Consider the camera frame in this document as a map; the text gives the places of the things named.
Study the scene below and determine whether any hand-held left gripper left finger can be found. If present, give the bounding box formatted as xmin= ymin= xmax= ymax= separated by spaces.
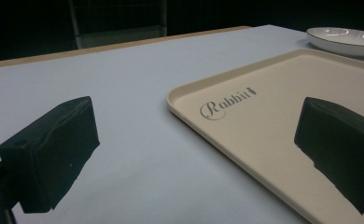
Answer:
xmin=0 ymin=95 xmax=101 ymax=215

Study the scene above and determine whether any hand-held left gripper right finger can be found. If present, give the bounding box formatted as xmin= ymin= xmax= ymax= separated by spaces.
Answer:
xmin=293 ymin=96 xmax=364 ymax=217

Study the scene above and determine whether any beige plastic tray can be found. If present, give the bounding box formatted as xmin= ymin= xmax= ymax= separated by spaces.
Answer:
xmin=165 ymin=48 xmax=364 ymax=224

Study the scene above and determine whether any white ribbed plate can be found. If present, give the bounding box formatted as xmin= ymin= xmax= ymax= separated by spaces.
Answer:
xmin=305 ymin=26 xmax=364 ymax=58

